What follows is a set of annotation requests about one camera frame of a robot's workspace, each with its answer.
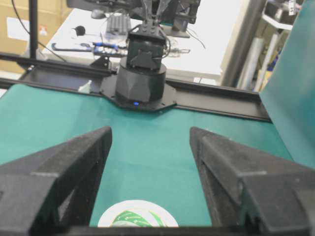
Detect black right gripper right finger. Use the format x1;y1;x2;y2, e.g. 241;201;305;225
189;127;315;236

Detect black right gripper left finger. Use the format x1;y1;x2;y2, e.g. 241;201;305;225
0;126;112;236

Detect white duct tape roll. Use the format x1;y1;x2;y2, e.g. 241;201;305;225
97;200;179;228

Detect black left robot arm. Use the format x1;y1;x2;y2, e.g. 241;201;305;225
100;0;177;112

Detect green table cloth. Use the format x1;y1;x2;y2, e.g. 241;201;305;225
0;0;315;226

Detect white background desk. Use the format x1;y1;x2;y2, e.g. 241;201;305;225
47;8;221;78

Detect grey keyboard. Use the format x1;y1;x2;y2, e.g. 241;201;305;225
106;14;131;35

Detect cardboard box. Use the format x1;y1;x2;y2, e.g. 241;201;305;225
0;0;74;74

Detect grey computer mouse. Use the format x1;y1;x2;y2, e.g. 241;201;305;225
91;9;106;20

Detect black vertical pole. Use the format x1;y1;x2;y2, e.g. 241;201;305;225
29;0;38;59

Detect blue handled pliers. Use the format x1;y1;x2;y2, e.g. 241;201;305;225
79;42;127;55

